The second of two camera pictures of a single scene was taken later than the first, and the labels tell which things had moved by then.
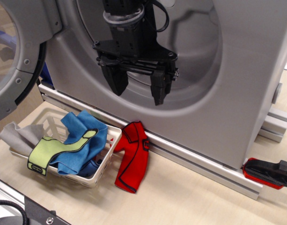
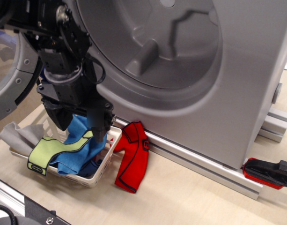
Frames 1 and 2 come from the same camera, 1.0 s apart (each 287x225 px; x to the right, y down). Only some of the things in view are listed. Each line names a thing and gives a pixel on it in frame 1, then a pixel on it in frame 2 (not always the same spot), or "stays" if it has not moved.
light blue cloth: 76,161 stays
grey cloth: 23,139 stays
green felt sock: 46,147 stays
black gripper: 136,47 → 69,88
